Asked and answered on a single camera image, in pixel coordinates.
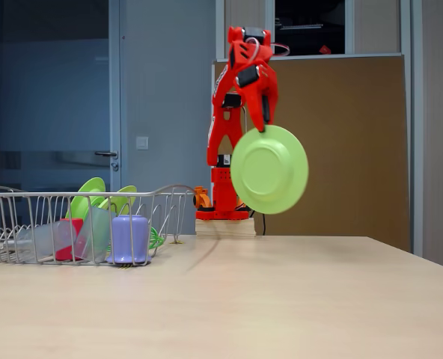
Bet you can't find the green plastic plate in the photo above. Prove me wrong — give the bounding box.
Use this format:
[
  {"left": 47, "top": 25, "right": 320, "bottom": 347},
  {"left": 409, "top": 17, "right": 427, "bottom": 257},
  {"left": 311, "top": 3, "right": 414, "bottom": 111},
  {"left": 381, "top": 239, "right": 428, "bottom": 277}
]
[
  {"left": 64, "top": 177, "right": 106, "bottom": 220},
  {"left": 97, "top": 185, "right": 138, "bottom": 218},
  {"left": 230, "top": 124, "right": 310, "bottom": 215}
]

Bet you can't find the green whisk with steel handle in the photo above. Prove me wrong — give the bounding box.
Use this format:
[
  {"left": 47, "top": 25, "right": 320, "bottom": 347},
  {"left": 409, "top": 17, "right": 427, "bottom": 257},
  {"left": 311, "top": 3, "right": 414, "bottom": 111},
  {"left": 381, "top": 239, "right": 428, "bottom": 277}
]
[{"left": 0, "top": 225, "right": 167, "bottom": 255}]

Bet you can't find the purple plastic mug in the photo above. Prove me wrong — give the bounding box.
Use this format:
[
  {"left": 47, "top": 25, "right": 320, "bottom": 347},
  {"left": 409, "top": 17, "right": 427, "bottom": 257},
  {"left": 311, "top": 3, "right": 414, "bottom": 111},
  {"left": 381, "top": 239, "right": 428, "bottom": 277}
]
[{"left": 106, "top": 215, "right": 155, "bottom": 266}]

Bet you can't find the grey translucent plastic cup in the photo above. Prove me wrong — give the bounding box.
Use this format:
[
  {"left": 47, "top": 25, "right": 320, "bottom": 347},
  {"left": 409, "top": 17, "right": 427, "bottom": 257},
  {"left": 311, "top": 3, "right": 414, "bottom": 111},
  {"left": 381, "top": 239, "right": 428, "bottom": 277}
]
[
  {"left": 13, "top": 220, "right": 76, "bottom": 263},
  {"left": 74, "top": 207, "right": 117, "bottom": 264}
]

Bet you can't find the red plastic cup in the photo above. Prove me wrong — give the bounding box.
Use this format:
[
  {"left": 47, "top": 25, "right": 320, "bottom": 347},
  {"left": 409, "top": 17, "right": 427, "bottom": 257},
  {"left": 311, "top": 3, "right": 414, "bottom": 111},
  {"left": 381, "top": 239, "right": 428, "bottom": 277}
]
[{"left": 55, "top": 218, "right": 86, "bottom": 262}]

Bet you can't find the white spiral notebook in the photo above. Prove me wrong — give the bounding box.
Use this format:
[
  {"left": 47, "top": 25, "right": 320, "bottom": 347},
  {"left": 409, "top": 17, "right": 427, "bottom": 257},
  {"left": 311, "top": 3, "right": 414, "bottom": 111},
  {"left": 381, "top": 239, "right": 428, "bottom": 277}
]
[{"left": 279, "top": 22, "right": 324, "bottom": 31}]

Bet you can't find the brown cork board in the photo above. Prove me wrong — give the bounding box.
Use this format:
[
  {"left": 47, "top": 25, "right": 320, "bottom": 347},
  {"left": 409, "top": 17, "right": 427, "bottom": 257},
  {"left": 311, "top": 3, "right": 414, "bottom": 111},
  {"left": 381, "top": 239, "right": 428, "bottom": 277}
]
[{"left": 210, "top": 54, "right": 410, "bottom": 240}]

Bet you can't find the wooden base block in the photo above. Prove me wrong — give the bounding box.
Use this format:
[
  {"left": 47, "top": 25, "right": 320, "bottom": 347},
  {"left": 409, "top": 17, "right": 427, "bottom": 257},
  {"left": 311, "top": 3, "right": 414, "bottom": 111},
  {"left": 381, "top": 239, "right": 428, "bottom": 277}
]
[{"left": 195, "top": 218, "right": 257, "bottom": 239}]

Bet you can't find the glass office door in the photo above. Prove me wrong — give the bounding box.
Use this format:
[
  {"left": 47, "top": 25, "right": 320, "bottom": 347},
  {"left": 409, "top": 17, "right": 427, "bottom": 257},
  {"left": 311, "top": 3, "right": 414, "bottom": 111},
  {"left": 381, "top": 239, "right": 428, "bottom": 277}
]
[{"left": 0, "top": 0, "right": 122, "bottom": 233}]

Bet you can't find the black cable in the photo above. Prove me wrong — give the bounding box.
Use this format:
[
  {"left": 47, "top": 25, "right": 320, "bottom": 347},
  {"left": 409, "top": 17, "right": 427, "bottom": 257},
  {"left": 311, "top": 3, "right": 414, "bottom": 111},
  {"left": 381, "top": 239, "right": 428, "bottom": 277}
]
[{"left": 251, "top": 211, "right": 267, "bottom": 236}]

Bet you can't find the dark door handle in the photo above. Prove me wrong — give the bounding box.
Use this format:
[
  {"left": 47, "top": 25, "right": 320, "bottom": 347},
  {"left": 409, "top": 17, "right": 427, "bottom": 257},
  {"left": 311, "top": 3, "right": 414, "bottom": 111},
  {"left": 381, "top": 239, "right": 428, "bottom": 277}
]
[{"left": 94, "top": 150, "right": 120, "bottom": 172}]

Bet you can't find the metal wire dish rack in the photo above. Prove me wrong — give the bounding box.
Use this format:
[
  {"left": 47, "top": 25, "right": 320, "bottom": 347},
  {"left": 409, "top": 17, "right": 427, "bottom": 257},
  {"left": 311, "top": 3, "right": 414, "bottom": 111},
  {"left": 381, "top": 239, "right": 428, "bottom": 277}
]
[{"left": 0, "top": 183, "right": 196, "bottom": 267}]

